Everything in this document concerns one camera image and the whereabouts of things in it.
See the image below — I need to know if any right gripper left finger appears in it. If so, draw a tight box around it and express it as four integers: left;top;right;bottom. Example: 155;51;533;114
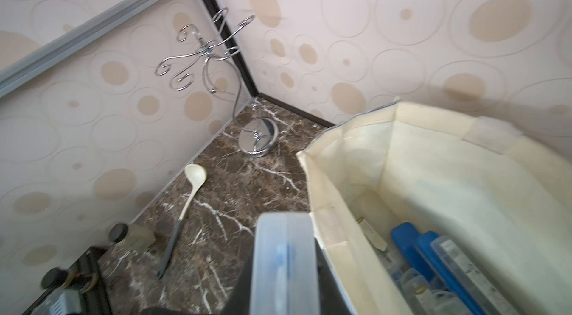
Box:
142;250;253;315

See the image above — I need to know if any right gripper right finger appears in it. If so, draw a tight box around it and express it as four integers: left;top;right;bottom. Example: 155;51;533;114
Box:
314;239;351;315

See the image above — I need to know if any clear case red label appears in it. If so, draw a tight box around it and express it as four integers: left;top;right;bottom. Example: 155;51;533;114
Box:
249;212;320;314

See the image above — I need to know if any blue opaque case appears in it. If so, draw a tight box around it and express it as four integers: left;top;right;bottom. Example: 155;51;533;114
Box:
390;222;435;282
415;231;486;315

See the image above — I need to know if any clear case barcode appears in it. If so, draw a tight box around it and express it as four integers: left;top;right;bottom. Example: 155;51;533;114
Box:
430;236;521;315

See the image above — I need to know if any cream canvas starry-night tote bag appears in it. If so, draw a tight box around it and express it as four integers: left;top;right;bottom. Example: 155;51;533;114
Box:
297;102;571;314

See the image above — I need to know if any small jar black lid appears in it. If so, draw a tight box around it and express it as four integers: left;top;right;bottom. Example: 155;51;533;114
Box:
108;223;156;252

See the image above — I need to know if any cream spoon grey handle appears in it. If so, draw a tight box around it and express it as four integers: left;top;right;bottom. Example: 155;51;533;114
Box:
157;163;207;279

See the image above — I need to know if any chrome wire jewelry stand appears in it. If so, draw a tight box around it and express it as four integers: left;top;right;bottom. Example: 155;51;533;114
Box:
154;8;279;158

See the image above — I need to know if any aluminium rail left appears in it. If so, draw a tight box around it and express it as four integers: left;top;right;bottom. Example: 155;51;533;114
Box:
1;0;161;97

